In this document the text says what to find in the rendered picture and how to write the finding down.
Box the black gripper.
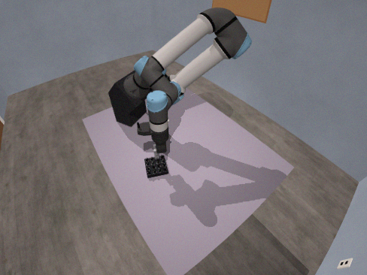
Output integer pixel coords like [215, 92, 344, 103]
[137, 119, 169, 159]

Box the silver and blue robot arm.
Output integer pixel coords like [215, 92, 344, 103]
[123, 8, 252, 125]

